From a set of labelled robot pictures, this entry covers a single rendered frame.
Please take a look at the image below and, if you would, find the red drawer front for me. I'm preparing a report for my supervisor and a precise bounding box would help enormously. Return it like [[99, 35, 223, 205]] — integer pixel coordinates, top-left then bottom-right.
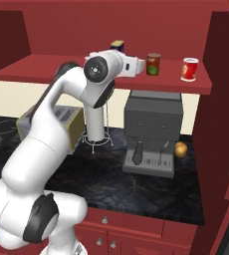
[[84, 206, 166, 239]]

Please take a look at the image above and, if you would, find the yellow and grey toaster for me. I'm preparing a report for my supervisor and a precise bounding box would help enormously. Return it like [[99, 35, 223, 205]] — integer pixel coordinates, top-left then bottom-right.
[[15, 104, 87, 155]]

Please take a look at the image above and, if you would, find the red and white can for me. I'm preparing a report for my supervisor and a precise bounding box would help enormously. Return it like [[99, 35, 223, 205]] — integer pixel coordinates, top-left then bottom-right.
[[180, 57, 200, 83]]

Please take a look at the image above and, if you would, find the red cupboard door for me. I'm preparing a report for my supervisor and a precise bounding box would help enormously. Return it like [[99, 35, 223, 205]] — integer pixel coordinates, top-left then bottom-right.
[[74, 225, 110, 255], [108, 231, 191, 255]]

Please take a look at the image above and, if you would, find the dark red cabinet door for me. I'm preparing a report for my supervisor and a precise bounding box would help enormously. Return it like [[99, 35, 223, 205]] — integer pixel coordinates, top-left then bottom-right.
[[188, 0, 229, 255]]

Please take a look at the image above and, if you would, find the wire paper towel stand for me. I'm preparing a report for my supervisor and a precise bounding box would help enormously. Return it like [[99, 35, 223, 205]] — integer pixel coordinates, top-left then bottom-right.
[[81, 107, 115, 154]]

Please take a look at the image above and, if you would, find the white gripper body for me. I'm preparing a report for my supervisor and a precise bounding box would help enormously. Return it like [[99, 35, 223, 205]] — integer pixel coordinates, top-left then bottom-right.
[[134, 58, 147, 76]]

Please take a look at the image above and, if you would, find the grey coffee machine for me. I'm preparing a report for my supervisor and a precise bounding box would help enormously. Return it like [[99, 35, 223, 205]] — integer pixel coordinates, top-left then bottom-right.
[[121, 89, 185, 179]]

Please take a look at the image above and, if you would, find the green and brown can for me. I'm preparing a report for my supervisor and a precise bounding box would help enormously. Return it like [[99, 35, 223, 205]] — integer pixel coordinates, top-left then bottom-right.
[[145, 53, 162, 77]]

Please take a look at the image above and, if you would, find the white paper towel roll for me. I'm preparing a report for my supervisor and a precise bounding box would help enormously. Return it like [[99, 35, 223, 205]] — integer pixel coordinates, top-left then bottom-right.
[[84, 102, 108, 143]]

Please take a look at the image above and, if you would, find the black hob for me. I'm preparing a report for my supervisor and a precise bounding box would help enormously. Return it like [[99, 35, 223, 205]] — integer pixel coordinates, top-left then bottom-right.
[[0, 115, 25, 161]]

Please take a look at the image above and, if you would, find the dark blue and yellow can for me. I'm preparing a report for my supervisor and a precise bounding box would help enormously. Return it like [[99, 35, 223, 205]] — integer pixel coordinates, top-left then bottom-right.
[[110, 40, 125, 53]]

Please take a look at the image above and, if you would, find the red open wall cabinet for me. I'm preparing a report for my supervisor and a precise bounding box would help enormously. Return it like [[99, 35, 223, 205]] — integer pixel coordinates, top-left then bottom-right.
[[0, 0, 229, 97]]

